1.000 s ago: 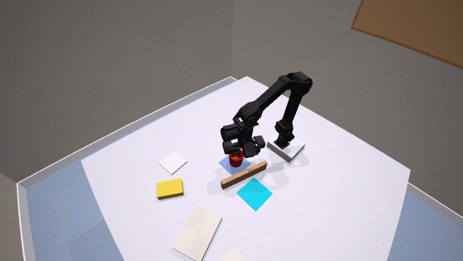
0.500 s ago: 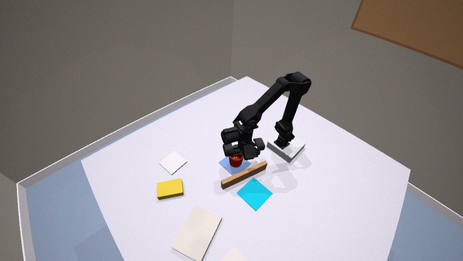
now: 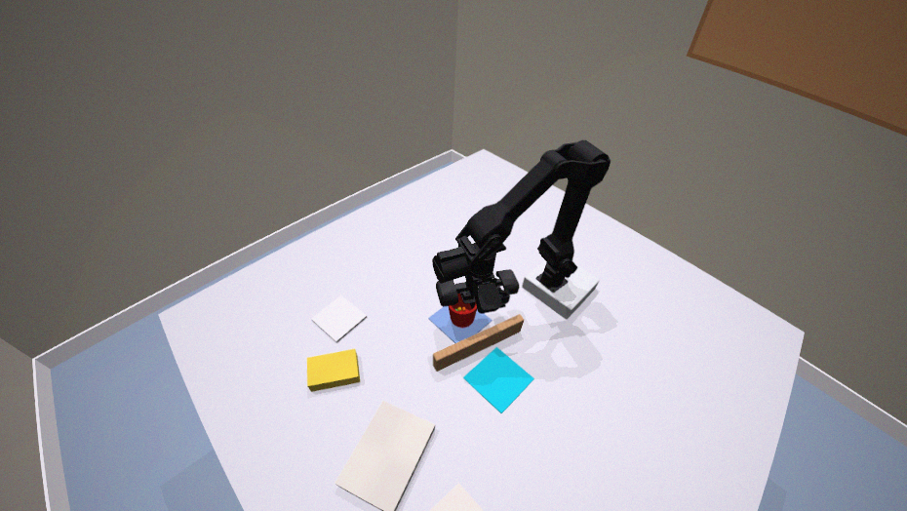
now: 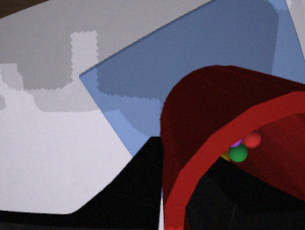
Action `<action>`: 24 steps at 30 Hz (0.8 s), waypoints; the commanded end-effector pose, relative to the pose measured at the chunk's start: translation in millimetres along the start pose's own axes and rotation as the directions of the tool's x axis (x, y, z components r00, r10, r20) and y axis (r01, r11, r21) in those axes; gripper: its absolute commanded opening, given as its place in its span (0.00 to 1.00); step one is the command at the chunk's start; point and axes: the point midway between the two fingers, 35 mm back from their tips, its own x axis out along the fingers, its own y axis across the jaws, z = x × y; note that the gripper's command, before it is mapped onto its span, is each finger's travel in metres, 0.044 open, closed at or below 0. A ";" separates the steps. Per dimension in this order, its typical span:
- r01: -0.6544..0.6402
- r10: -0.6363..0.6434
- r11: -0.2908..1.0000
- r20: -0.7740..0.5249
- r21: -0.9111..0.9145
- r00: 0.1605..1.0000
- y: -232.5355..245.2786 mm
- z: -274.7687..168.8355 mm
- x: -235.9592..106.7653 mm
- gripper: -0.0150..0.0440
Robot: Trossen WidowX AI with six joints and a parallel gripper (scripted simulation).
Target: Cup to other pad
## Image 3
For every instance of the dark red cup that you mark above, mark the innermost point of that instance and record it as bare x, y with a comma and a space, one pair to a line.
462, 318

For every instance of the yellow rectangular block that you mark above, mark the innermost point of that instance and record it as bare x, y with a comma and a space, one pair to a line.
332, 370

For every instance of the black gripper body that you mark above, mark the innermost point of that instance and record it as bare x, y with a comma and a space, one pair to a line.
448, 291

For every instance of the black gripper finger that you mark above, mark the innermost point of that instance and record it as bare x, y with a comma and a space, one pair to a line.
470, 301

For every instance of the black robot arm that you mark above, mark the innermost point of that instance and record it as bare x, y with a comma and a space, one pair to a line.
585, 166

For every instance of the tan wooden beam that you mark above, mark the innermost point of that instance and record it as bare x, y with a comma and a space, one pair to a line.
477, 342

